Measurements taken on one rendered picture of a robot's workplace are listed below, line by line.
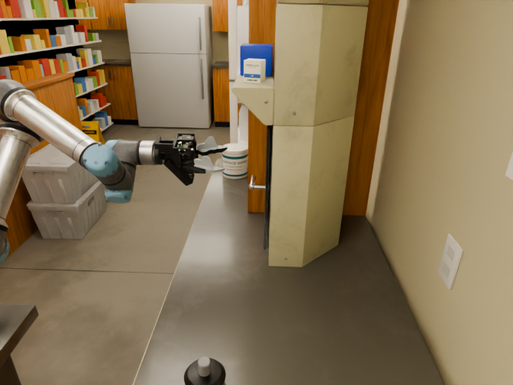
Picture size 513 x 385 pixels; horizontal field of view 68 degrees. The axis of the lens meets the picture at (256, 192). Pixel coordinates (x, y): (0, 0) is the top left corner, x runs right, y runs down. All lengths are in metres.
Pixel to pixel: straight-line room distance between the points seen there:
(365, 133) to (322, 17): 0.59
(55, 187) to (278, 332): 2.51
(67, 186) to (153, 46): 3.43
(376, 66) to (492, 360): 0.96
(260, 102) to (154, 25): 5.15
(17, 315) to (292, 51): 1.01
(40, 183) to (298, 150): 2.51
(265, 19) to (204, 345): 1.03
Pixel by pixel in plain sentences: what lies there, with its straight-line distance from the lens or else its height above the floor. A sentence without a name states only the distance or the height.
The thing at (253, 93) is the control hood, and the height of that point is 1.50.
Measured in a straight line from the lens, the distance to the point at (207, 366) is 0.90.
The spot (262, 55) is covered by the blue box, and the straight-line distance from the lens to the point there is 1.24.
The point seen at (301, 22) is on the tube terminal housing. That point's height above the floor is 1.67.
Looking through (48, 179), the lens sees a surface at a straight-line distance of 3.25.
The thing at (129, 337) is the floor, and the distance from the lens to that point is 2.44.
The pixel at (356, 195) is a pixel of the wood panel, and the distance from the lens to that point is 1.58.
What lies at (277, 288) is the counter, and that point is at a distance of 1.18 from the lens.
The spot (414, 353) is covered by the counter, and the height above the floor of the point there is 0.94.
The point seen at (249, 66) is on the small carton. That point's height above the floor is 1.55.
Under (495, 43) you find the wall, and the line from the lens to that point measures 0.94.
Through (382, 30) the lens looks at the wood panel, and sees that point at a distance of 1.44.
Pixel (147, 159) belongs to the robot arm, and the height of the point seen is 1.29.
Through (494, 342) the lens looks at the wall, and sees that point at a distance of 0.91.
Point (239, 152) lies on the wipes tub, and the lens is 1.84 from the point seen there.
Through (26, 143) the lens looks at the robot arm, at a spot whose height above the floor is 1.32.
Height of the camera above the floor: 1.69
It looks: 25 degrees down
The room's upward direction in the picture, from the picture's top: 1 degrees clockwise
